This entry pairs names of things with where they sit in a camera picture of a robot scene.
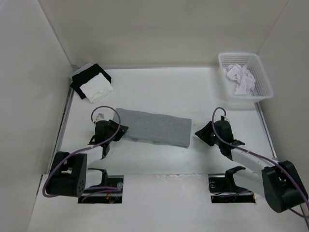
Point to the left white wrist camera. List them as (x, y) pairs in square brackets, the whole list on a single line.
[(99, 117)]

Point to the folded white tank top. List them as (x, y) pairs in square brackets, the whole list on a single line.
[(96, 88)]

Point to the grey tank top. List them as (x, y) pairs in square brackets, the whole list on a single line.
[(155, 128)]

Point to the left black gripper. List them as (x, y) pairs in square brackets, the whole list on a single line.
[(122, 131)]

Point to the white plastic basket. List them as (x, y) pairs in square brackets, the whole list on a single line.
[(262, 87)]

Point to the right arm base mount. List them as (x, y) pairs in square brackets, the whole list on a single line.
[(223, 188)]

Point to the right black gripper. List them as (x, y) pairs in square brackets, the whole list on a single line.
[(204, 132)]

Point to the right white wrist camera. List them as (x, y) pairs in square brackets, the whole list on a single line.
[(225, 118)]

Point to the pale pink tank top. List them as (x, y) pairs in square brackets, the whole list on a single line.
[(245, 81)]

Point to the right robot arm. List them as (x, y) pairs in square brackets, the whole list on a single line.
[(278, 182)]

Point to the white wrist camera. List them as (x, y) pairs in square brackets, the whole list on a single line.
[(99, 117), (225, 118)]

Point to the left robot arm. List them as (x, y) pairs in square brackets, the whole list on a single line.
[(70, 175)]

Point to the folded black tank top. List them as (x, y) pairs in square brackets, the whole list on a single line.
[(84, 74)]

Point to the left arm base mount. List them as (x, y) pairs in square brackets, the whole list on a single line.
[(102, 188)]

